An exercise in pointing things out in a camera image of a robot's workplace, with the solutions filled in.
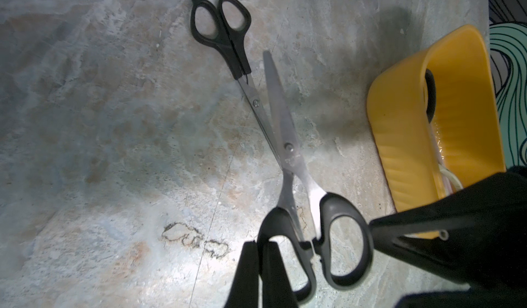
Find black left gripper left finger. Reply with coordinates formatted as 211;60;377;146
225;242;299;307

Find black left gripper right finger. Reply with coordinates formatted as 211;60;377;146
369;166;526;307

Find small black scissors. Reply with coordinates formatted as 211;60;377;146
190;0;281;163
257;51;374;304

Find yellow storage box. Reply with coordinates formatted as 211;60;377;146
366;25;506;212

